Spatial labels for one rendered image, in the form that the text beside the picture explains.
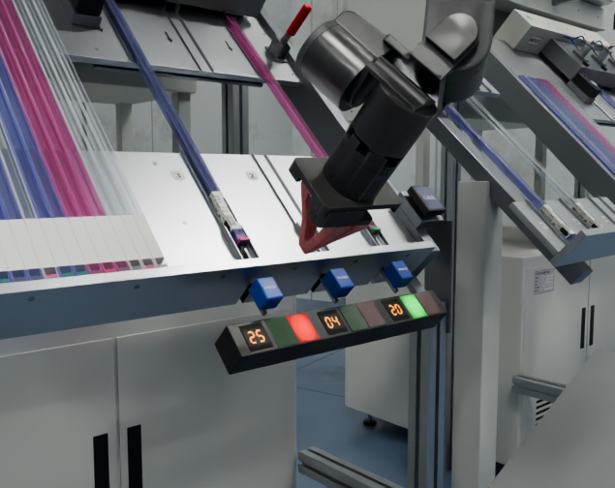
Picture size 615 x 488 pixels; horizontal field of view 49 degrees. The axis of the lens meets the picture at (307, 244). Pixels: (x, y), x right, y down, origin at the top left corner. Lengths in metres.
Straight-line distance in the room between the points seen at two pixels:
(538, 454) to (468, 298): 0.68
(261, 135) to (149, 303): 4.18
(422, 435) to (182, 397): 0.38
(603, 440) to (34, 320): 0.52
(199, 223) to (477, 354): 0.66
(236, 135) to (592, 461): 0.96
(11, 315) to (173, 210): 0.23
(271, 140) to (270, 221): 3.97
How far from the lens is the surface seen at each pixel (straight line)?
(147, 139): 5.59
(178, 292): 0.71
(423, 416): 1.05
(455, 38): 0.58
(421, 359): 1.02
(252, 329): 0.72
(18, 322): 0.66
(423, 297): 0.91
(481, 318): 1.24
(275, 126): 4.78
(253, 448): 1.22
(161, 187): 0.80
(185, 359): 1.09
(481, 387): 1.27
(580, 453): 0.61
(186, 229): 0.76
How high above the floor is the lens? 0.83
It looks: 6 degrees down
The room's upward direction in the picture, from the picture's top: straight up
